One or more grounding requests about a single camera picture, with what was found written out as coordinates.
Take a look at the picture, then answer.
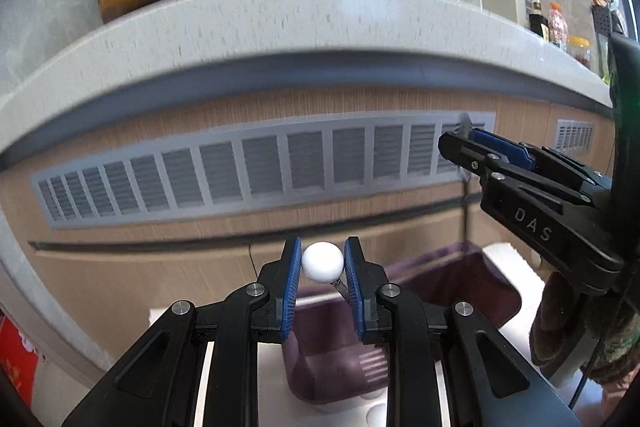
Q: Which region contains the white cloth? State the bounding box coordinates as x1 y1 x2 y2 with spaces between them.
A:
148 243 593 427

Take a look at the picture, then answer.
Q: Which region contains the person's right forearm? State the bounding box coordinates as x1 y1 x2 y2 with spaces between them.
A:
530 272 640 390

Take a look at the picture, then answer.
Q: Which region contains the white round-knob utensil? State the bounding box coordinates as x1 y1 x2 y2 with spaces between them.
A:
301 242 347 300

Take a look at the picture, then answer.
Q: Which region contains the red box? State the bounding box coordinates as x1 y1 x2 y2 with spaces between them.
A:
0 311 40 427

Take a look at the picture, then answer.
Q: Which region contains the grey metal utensil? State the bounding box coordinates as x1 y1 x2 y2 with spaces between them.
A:
454 113 475 253

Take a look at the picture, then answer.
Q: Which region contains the orange-capped bottle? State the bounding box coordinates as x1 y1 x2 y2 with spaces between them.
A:
548 3 570 50

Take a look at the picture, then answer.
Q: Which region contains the purple plastic utensil holder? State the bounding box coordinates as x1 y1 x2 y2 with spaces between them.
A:
282 242 518 405

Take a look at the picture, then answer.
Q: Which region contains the long grey vent grille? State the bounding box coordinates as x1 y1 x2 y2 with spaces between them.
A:
31 111 497 229

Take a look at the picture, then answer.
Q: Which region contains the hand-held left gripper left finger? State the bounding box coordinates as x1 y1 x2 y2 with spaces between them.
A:
62 237 303 427

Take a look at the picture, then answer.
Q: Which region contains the yellow-lidded jar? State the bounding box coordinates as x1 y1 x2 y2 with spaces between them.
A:
567 37 592 68

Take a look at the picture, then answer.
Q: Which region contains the dark sauce bottle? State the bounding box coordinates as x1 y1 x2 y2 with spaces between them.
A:
529 1 548 38

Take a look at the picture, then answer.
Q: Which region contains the small grey vent grille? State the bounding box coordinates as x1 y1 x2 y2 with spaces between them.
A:
556 119 596 152

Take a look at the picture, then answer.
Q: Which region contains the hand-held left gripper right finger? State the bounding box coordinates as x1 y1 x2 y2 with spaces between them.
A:
344 236 583 427

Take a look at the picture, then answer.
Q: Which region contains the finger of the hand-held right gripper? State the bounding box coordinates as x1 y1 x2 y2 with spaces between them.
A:
471 128 613 210
438 133 625 295

